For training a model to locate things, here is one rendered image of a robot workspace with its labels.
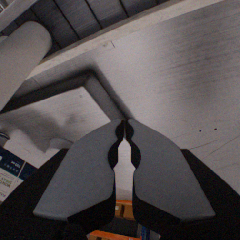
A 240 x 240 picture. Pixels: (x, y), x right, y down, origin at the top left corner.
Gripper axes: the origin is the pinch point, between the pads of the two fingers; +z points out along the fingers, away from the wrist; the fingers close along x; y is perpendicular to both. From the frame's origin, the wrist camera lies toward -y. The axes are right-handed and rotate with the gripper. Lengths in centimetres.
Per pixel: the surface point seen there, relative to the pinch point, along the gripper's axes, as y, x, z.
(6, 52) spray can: -4.2, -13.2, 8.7
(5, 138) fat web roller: 24, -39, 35
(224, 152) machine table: 24.1, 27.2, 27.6
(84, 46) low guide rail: -4.0, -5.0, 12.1
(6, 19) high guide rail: -7.4, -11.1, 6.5
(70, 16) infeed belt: -7.7, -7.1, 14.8
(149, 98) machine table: 7.5, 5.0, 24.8
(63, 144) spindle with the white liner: 21.7, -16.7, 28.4
